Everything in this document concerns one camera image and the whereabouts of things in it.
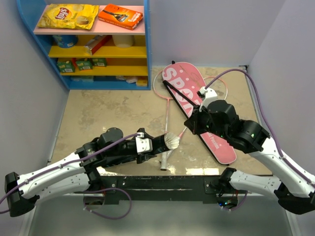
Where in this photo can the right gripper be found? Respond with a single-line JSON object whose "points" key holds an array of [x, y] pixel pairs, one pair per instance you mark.
{"points": [[193, 122]]}

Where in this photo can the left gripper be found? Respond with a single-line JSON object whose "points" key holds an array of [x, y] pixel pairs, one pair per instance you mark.
{"points": [[141, 159]]}

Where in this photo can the black shuttlecock tube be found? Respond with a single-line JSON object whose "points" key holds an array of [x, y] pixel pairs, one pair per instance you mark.
{"points": [[110, 157]]}

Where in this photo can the pink badminton racket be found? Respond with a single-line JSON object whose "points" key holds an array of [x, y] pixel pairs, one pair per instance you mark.
{"points": [[216, 83]]}

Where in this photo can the pink racket cover bag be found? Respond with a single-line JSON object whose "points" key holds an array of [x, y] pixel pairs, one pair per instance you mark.
{"points": [[175, 74]]}

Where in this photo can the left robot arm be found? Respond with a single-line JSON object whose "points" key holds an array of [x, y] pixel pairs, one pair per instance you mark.
{"points": [[78, 172]]}

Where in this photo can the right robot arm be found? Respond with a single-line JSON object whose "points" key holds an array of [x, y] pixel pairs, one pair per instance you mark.
{"points": [[290, 185]]}

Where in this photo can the yellow sponge bottom shelf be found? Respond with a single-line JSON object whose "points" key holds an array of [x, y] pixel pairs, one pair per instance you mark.
{"points": [[142, 81]]}

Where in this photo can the crumpled white wrapper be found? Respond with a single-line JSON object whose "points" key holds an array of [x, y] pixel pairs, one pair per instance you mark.
{"points": [[128, 79]]}

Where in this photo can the blue shelf unit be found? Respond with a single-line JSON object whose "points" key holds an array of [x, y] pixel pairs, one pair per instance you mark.
{"points": [[132, 61]]}

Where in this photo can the green carton right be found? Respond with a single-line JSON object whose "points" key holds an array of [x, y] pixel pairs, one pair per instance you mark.
{"points": [[100, 62]]}

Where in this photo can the green carton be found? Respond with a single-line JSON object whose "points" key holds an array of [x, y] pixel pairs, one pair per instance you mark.
{"points": [[66, 66], [100, 62], [84, 64]]}

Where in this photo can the green carton middle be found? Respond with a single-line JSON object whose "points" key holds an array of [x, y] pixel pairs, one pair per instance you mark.
{"points": [[84, 64]]}

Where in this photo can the green carton left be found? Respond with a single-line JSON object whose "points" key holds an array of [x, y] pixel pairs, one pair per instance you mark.
{"points": [[66, 66]]}

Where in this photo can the cream paper cup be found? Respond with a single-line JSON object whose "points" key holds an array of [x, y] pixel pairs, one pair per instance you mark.
{"points": [[123, 41]]}

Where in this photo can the red foil snack box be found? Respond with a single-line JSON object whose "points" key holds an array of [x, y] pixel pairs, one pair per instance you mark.
{"points": [[96, 43]]}

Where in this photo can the blue snack canister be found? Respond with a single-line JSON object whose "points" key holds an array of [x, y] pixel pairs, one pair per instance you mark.
{"points": [[65, 41]]}

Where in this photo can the orange razor box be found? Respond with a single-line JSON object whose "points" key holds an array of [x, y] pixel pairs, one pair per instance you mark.
{"points": [[120, 16]]}

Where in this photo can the yellow Lays chips bag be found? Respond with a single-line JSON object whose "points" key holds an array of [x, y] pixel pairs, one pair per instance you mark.
{"points": [[69, 16]]}

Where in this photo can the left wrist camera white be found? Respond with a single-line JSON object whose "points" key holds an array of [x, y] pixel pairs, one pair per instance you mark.
{"points": [[143, 142]]}

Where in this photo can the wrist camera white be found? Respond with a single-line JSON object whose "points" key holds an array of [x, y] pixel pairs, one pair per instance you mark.
{"points": [[143, 142], [207, 95]]}

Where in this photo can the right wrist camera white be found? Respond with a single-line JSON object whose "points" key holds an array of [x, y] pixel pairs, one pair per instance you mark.
{"points": [[207, 95]]}

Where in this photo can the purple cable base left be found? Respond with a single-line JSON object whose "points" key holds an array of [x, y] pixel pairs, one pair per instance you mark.
{"points": [[109, 203]]}

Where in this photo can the purple cable base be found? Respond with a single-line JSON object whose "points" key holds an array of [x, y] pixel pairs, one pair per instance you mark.
{"points": [[234, 202], [109, 203]]}

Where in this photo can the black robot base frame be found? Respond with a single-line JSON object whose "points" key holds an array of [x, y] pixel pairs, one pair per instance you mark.
{"points": [[165, 188]]}

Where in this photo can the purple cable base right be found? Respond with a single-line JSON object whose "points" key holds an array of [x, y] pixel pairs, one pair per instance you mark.
{"points": [[234, 202]]}

